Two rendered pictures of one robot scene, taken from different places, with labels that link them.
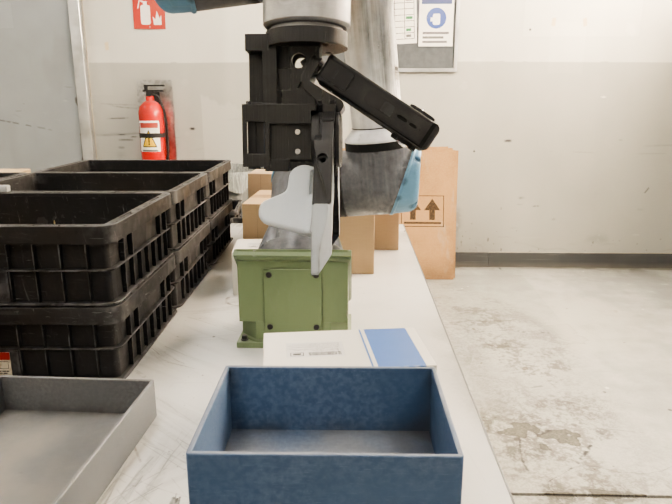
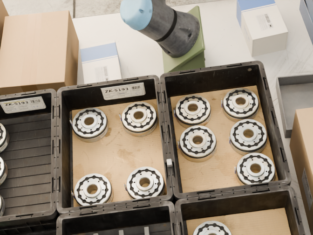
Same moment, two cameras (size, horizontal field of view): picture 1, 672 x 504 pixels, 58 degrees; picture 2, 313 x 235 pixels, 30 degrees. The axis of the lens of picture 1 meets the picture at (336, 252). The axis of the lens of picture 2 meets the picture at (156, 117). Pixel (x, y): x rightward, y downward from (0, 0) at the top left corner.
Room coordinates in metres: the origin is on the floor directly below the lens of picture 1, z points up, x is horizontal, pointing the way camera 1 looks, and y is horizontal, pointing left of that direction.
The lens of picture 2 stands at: (1.02, 1.32, 2.27)
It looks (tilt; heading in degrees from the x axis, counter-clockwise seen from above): 57 degrees down; 273
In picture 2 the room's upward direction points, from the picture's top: 11 degrees counter-clockwise
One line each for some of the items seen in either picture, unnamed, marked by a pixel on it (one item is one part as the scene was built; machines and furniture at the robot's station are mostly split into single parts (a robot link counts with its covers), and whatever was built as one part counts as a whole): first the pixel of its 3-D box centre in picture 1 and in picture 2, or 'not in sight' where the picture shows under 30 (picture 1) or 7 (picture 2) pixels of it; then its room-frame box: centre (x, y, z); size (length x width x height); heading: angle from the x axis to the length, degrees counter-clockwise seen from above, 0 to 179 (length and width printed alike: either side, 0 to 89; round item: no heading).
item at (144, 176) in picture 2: not in sight; (145, 182); (1.13, 0.59, 0.86); 0.05 x 0.05 x 0.01
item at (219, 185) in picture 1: (143, 190); (9, 164); (1.51, 0.48, 0.87); 0.40 x 0.30 x 0.11; 90
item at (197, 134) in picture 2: not in sight; (197, 140); (0.97, 0.49, 0.86); 0.05 x 0.05 x 0.01
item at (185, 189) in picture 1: (93, 186); (111, 141); (1.21, 0.49, 0.92); 0.40 x 0.30 x 0.02; 90
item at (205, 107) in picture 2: not in sight; (193, 108); (0.97, 0.38, 0.86); 0.10 x 0.10 x 0.01
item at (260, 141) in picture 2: not in sight; (248, 134); (0.83, 0.49, 0.86); 0.10 x 0.10 x 0.01
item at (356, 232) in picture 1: (312, 229); (39, 62); (1.45, 0.06, 0.78); 0.30 x 0.22 x 0.16; 87
